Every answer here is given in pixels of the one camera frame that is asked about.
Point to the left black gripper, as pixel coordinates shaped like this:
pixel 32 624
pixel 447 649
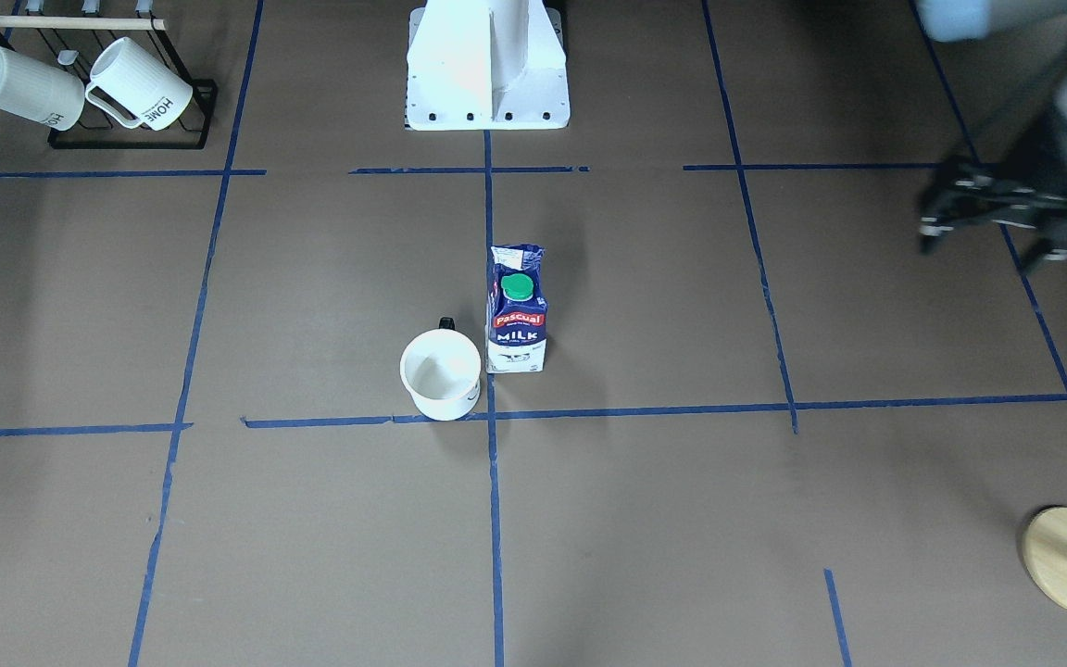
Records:
pixel 1041 172

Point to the blue white milk carton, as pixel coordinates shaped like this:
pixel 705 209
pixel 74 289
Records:
pixel 516 310

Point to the white smiley face mug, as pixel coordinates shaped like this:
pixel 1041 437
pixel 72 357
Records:
pixel 441 370

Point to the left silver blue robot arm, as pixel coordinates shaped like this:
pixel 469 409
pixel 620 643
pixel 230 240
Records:
pixel 957 21

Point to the white mug upper rack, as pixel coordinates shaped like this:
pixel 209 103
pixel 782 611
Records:
pixel 39 92

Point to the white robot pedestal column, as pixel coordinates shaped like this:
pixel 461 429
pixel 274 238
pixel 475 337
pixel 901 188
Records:
pixel 487 66

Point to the black wire mug rack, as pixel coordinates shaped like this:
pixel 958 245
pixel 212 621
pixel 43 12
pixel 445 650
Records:
pixel 71 35

